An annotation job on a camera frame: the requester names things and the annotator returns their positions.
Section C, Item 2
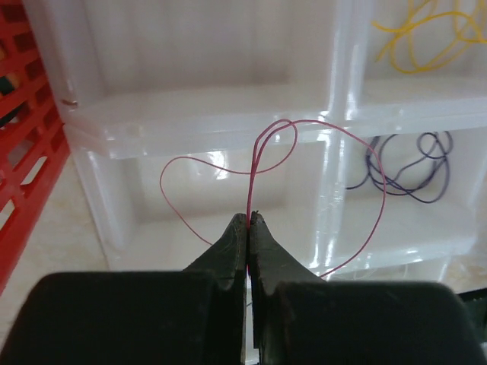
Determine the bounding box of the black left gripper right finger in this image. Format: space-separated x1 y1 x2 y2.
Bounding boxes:
247 213 486 364

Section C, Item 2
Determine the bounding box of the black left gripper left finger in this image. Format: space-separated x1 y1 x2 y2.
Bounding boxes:
1 214 247 364

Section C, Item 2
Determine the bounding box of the white compartment organizer tray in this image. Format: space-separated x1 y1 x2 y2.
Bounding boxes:
24 1 486 280

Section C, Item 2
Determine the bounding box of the red plastic basket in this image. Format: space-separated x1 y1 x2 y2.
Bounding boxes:
1 1 69 287

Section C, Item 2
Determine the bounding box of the dark purple wire in tray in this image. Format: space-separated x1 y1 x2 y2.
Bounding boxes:
345 131 454 205

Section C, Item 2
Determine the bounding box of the yellow wire in tray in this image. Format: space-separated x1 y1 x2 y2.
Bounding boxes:
371 0 487 74

